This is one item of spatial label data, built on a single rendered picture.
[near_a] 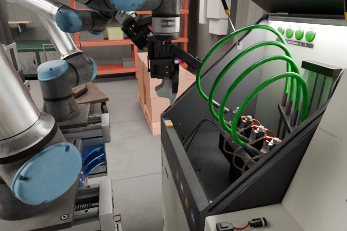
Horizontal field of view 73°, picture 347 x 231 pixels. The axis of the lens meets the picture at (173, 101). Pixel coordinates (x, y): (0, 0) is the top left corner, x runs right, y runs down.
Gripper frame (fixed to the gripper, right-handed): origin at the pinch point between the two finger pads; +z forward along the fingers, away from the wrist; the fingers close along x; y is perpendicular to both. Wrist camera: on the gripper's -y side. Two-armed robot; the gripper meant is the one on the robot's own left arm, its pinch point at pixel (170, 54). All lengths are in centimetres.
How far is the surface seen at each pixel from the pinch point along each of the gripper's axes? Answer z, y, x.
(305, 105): 38, -17, 28
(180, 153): 30.6, 23.3, 7.3
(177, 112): 23.4, 16.9, -25.6
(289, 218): 52, 7, 40
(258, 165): 38, 4, 37
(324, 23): 29, -45, 11
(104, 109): -17, 114, -233
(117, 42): -107, 50, -404
